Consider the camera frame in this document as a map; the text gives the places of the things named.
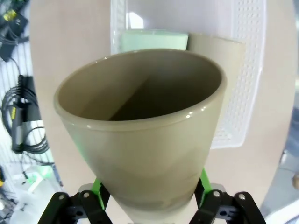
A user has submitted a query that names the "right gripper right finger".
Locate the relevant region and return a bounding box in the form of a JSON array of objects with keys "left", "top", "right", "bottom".
[{"left": 190, "top": 167, "right": 267, "bottom": 224}]

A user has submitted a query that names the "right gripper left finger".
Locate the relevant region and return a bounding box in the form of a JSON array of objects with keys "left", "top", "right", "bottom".
[{"left": 46, "top": 177, "right": 112, "bottom": 224}]

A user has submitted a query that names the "beige cup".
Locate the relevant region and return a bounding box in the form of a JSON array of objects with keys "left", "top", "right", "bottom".
[
  {"left": 186, "top": 32, "right": 246, "bottom": 123},
  {"left": 53, "top": 48, "right": 228, "bottom": 217}
]

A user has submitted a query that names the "white perforated plastic basket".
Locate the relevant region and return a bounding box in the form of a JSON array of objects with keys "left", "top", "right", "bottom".
[{"left": 109, "top": 0, "right": 267, "bottom": 150}]

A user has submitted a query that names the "black power adapter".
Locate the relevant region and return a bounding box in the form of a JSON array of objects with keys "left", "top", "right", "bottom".
[{"left": 0, "top": 9, "right": 29, "bottom": 63}]

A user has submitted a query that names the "green lit white bracket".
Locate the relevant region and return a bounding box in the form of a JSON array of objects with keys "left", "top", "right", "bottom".
[{"left": 22, "top": 163, "right": 57, "bottom": 195}]

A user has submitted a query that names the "black coiled cable bundle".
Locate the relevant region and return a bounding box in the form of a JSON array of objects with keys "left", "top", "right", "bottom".
[{"left": 1, "top": 74, "right": 49, "bottom": 155}]

